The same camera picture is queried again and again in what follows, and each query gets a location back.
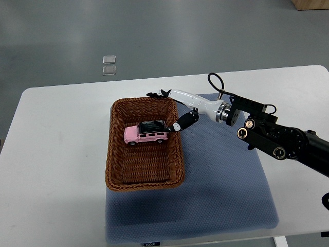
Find black table label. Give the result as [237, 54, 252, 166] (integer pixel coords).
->
[142, 242, 160, 247]

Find pink toy car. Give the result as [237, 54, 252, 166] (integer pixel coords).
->
[123, 120, 168, 146]

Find white table leg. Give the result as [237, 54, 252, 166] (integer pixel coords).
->
[273, 236, 288, 247]

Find brown wicker basket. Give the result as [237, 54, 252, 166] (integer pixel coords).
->
[105, 97, 185, 192]

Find clear floor plate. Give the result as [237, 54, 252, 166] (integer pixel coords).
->
[102, 55, 116, 64]
[102, 65, 116, 76]

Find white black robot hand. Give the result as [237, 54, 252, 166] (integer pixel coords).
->
[147, 90, 231, 132]

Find lower clear floor plate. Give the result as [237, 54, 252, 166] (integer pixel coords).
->
[102, 65, 116, 76]

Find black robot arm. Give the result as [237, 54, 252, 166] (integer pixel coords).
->
[207, 73, 328, 177]

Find wooden box corner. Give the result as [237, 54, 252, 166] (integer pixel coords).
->
[291, 0, 329, 10]

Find blue grey foam mat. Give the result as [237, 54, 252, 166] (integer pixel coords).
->
[105, 116, 279, 244]

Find upper clear floor plate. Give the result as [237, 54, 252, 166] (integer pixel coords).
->
[102, 55, 116, 64]

